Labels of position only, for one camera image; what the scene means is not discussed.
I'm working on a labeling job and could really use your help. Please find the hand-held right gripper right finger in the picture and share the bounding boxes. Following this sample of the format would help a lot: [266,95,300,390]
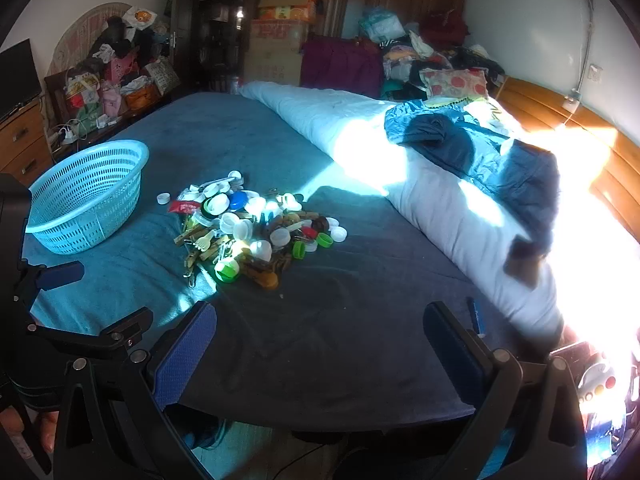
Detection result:
[422,301,588,480]

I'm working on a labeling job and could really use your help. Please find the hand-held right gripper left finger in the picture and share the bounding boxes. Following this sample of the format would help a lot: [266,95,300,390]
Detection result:
[52,301,221,480]

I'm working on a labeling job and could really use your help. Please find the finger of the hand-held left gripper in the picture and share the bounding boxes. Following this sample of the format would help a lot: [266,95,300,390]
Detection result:
[15,260,85,307]
[25,307,154,361]

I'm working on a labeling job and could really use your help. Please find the light blue plastic basket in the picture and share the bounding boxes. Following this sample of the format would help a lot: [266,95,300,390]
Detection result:
[25,140,151,256]

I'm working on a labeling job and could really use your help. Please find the pile of caps and clothespins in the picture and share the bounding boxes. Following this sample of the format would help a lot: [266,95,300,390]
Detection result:
[156,170,348,291]

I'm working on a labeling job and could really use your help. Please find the person's left hand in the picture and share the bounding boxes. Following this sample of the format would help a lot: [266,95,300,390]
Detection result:
[0,405,57,456]

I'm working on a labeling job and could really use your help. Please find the brown wooden dresser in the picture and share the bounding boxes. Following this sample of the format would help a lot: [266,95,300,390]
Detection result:
[0,100,53,186]

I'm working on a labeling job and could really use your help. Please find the white duvet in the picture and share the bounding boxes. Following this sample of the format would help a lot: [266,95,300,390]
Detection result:
[237,80,568,348]

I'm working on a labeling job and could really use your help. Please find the white toy with coloured buttons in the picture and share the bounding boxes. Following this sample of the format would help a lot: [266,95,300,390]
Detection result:
[575,350,632,466]

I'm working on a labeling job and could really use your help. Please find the black flat television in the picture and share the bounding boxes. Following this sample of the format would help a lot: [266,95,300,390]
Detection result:
[0,39,43,122]

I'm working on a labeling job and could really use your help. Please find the chair piled with bags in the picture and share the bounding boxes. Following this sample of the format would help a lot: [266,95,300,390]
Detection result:
[45,5,181,131]

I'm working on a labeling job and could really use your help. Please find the dark blue jacket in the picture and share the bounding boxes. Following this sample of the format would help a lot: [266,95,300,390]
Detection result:
[384,100,561,288]

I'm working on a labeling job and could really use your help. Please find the pink round rattan board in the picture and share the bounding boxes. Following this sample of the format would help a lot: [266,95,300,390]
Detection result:
[49,2,171,91]

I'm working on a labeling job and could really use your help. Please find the wooden bed headboard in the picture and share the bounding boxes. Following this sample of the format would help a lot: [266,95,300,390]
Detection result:
[492,76,640,246]

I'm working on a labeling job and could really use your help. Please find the floral pillow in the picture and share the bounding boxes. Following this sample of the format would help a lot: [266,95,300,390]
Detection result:
[419,67,488,102]

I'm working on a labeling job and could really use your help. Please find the dark wooden door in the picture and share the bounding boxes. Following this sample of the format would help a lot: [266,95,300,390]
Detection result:
[170,0,201,93]

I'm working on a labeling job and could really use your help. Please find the large brown cardboard box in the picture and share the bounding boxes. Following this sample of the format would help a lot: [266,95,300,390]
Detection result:
[243,47,303,87]

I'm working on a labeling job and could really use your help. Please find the purple cloth bag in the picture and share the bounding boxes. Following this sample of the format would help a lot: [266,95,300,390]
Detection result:
[301,35,383,101]

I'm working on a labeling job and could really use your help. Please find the heap of clothes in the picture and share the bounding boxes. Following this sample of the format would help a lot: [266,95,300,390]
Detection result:
[360,7,506,101]

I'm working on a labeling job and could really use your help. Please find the red print cardboard box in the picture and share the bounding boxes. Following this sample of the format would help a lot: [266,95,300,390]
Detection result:
[250,19,308,51]

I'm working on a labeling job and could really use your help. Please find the orange fruit cardboard box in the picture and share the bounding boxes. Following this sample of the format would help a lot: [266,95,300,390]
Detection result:
[257,0,318,22]

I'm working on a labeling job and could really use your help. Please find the white wall cable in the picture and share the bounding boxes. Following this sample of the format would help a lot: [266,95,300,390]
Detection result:
[572,0,598,98]

